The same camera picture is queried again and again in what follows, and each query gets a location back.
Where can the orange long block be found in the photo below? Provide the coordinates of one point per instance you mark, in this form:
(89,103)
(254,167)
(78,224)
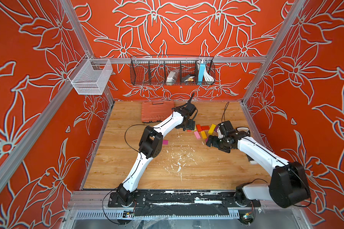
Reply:
(203,135)

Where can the black remote-like tool strip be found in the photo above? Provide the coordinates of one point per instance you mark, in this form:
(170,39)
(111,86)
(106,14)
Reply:
(246,129)

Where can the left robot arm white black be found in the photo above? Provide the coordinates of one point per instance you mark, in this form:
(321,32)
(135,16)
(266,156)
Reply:
(150,146)

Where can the orange plastic tool case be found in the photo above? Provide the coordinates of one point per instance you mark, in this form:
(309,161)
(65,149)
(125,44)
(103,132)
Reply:
(156,111)

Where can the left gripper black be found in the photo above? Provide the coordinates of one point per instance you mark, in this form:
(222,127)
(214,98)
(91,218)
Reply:
(191,125)

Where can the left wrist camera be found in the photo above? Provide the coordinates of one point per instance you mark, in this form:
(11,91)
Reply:
(190,108)

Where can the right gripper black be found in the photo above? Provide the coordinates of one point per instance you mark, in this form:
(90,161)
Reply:
(213,142)

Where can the long yellow block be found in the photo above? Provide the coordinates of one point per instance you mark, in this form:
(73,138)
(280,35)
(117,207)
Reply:
(212,129)

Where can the black item in basket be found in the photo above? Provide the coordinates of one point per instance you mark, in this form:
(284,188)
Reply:
(188,79)

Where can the pink long block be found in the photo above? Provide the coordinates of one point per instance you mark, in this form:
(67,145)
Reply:
(197,135)

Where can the black wire wall basket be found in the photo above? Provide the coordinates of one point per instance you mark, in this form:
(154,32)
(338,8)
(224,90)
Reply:
(154,69)

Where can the red-orange small block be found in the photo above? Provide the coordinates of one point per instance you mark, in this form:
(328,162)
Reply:
(198,127)

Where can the clear plastic wall bin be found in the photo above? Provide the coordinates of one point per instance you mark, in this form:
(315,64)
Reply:
(90,79)

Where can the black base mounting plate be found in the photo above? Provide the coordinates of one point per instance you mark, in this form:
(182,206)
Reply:
(181,203)

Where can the grey packet in basket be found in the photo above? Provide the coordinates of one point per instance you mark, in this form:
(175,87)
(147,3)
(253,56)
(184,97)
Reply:
(172,77)

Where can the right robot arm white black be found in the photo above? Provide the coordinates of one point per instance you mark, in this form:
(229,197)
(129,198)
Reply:
(288,185)

